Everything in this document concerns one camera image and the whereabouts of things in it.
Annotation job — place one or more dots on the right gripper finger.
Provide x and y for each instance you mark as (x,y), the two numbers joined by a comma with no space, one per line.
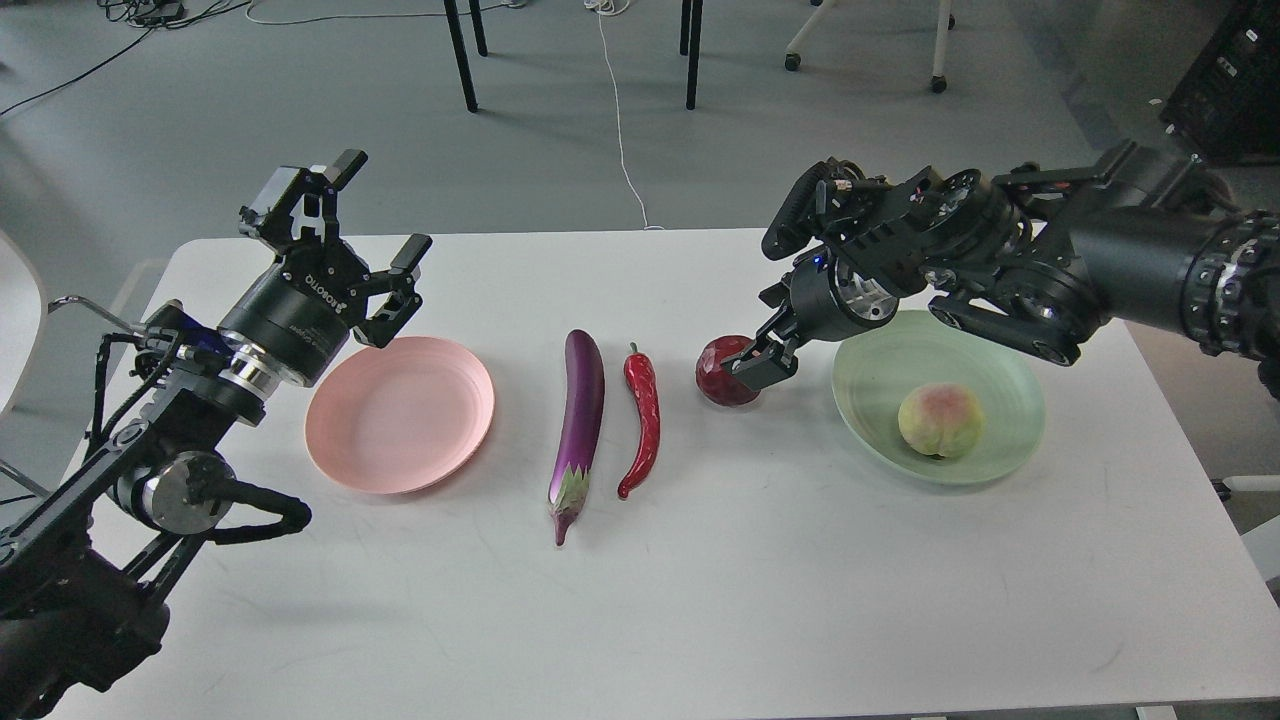
(763,363)

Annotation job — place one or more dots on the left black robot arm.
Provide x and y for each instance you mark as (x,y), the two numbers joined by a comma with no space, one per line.
(87,571)

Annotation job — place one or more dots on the green pink peach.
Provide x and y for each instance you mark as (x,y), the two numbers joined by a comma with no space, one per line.
(942,420)

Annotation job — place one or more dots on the white chair at left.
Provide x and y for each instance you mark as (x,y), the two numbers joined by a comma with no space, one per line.
(24,310)

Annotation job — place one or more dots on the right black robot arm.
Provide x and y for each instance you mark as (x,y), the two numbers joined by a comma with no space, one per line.
(1034,260)

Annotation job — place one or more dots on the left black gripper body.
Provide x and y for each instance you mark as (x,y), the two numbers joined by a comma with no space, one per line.
(302,310)

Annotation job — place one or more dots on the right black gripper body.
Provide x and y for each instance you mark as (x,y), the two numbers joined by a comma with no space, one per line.
(824,299)

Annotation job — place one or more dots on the purple eggplant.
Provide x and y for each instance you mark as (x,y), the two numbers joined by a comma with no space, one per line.
(582,420)

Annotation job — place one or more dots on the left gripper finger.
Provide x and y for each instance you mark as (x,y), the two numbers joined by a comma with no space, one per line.
(296,212)
(398,283)

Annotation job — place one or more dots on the green plate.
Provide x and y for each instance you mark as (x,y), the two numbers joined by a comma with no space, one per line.
(876,371)

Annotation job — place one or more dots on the red chili pepper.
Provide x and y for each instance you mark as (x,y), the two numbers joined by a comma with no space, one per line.
(639,372)

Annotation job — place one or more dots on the red pomegranate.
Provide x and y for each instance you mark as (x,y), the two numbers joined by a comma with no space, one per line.
(714,381)

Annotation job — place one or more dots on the black equipment case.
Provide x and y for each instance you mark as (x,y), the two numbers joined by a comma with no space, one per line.
(1226,107)

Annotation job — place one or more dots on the pink plate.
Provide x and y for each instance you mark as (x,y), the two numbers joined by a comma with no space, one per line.
(395,420)

